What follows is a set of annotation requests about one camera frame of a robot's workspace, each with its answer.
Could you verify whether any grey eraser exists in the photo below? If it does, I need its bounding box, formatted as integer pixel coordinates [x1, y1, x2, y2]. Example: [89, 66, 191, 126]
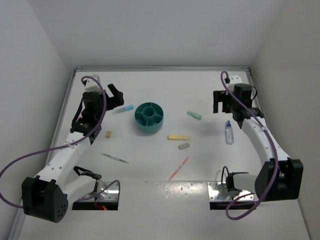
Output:
[178, 142, 190, 150]

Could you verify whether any green correction tape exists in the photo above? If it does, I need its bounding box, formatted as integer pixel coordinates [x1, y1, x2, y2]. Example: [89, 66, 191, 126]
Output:
[187, 111, 202, 120]

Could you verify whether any teal round organizer container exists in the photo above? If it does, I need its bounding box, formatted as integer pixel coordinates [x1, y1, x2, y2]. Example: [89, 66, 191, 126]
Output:
[134, 102, 164, 135]

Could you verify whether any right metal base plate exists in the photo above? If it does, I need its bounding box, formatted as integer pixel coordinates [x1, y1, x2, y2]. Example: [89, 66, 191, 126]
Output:
[207, 181, 255, 203]

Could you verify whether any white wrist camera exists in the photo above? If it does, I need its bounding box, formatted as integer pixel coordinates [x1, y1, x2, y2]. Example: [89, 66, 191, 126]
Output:
[84, 74, 102, 93]
[224, 75, 243, 86]

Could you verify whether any red pen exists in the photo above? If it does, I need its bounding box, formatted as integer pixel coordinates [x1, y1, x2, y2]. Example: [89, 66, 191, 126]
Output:
[168, 156, 190, 181]

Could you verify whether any yellow highlighter marker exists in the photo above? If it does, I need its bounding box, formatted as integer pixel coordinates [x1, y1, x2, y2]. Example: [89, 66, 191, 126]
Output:
[167, 134, 191, 141]

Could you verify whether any green pen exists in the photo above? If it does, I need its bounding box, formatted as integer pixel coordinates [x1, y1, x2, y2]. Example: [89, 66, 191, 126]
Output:
[101, 153, 129, 164]

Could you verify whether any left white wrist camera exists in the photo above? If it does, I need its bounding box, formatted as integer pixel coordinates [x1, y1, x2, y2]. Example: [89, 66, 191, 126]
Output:
[84, 74, 102, 93]

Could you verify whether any tan eraser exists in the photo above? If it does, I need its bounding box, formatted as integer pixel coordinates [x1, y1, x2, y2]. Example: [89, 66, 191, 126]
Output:
[105, 131, 112, 138]

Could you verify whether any blue cap spray bottle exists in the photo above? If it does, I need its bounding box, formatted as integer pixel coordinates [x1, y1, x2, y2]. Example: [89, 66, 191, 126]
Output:
[225, 120, 234, 145]

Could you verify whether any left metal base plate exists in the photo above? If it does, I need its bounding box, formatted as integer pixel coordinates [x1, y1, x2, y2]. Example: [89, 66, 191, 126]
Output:
[76, 180, 121, 203]

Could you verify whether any metal base plate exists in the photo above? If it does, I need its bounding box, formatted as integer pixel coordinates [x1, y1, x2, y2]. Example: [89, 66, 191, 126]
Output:
[76, 180, 121, 203]
[207, 181, 255, 203]

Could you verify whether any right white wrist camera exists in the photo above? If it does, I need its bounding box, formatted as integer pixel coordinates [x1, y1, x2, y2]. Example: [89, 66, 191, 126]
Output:
[224, 75, 243, 86]

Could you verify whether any blue highlighter marker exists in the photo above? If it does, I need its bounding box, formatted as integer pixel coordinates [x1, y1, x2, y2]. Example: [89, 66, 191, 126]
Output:
[112, 104, 134, 115]

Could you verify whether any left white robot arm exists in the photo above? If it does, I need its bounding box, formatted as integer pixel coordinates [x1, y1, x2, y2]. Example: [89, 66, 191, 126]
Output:
[21, 84, 124, 223]

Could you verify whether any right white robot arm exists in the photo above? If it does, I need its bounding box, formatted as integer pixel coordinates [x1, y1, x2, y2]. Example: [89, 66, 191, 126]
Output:
[213, 83, 304, 202]

